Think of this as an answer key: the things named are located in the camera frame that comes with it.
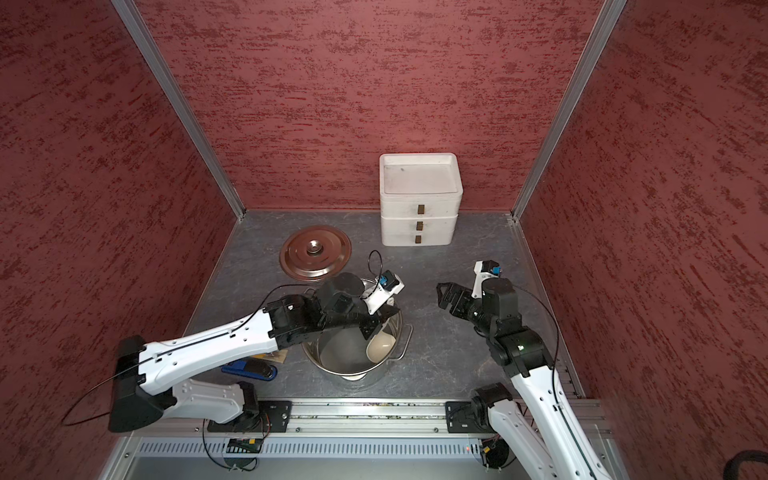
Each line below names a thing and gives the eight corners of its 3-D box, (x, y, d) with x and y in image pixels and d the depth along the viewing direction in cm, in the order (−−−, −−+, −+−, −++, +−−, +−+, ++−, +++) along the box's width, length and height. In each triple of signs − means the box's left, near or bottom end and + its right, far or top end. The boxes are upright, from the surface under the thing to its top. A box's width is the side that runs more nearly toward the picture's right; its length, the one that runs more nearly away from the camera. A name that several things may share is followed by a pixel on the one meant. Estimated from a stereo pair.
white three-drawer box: (380, 249, 111) (378, 196, 91) (382, 205, 127) (380, 152, 106) (451, 249, 112) (464, 196, 91) (444, 206, 127) (454, 152, 106)
